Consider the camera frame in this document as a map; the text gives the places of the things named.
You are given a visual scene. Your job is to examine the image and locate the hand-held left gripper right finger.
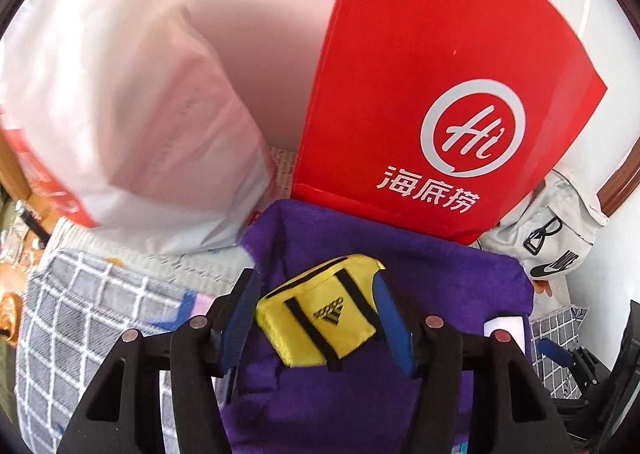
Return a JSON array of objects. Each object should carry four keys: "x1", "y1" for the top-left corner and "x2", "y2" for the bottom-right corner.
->
[{"x1": 372, "y1": 270, "x2": 576, "y2": 454}]

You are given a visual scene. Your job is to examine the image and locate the red paper bag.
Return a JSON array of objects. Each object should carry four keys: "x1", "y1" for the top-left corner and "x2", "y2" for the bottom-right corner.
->
[{"x1": 290, "y1": 0, "x2": 608, "y2": 247}]

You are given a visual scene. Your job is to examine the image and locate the red and white packet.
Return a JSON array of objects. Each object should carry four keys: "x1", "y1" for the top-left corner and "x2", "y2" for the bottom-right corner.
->
[{"x1": 0, "y1": 124, "x2": 101, "y2": 229}]

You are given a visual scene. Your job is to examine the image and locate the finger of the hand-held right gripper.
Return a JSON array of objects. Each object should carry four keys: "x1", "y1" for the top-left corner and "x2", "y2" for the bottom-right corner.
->
[{"x1": 536, "y1": 338, "x2": 608, "y2": 397}]

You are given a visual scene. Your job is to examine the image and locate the grey checked blanket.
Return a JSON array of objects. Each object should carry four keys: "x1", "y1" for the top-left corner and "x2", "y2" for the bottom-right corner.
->
[{"x1": 15, "y1": 246, "x2": 608, "y2": 454}]

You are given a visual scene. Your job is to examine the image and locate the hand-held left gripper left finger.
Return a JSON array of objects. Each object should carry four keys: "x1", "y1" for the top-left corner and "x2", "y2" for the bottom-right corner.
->
[{"x1": 57, "y1": 268, "x2": 263, "y2": 454}]

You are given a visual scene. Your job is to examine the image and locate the white plastic bag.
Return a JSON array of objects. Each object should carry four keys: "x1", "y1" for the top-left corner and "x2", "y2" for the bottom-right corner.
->
[{"x1": 0, "y1": 0, "x2": 278, "y2": 255}]

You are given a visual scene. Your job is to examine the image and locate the small yellow pouch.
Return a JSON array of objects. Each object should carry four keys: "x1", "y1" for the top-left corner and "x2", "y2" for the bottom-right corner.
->
[{"x1": 255, "y1": 254, "x2": 387, "y2": 372}]

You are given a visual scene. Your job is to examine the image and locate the grey waist bag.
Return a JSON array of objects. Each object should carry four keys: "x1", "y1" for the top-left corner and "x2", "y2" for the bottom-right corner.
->
[{"x1": 477, "y1": 159, "x2": 611, "y2": 285}]

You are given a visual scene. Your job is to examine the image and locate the purple towel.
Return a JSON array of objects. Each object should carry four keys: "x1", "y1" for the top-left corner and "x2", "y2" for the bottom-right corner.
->
[{"x1": 220, "y1": 200, "x2": 533, "y2": 454}]

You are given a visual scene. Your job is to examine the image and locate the brown wooden headboard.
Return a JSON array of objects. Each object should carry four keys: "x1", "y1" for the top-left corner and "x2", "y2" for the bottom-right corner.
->
[{"x1": 595, "y1": 134, "x2": 640, "y2": 219}]

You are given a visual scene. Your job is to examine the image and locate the light wooden frame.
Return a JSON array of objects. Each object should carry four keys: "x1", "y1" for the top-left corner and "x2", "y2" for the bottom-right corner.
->
[{"x1": 0, "y1": 134, "x2": 32, "y2": 199}]

